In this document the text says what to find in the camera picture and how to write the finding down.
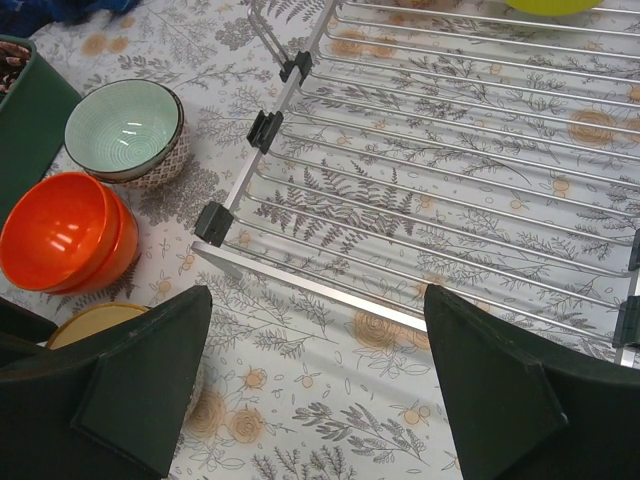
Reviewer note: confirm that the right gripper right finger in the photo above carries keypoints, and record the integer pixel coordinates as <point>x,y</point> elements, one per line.
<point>523,407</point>

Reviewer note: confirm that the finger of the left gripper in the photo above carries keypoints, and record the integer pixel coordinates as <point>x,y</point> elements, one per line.
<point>22,332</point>

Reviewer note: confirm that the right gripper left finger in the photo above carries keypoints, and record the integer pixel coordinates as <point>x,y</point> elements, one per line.
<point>109,406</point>

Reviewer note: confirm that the cream bird pattern bowl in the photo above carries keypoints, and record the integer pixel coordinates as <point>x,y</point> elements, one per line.
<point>93,320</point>

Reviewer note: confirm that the orange bowl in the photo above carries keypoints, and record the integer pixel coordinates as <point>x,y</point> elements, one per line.
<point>59,233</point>
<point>119,259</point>

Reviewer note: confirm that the brown floral pattern bowl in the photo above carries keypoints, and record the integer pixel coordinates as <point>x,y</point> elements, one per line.
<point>167,169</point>

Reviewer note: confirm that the light teal bowl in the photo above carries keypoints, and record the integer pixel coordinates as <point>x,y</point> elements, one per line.
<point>121,130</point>

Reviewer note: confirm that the lime green bowl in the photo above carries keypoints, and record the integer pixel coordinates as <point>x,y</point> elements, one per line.
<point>551,8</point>

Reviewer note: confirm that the black gold rimmed bowl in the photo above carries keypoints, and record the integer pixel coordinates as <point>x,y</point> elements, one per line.
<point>196,391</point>

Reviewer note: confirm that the metal dish rack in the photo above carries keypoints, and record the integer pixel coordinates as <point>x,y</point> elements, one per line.
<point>469,144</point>

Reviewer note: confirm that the green compartment organizer tray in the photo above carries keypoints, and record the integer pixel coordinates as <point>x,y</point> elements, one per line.
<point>36,102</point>

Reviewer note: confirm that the blue plaid cloth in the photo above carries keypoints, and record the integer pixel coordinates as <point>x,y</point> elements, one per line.
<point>76,11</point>

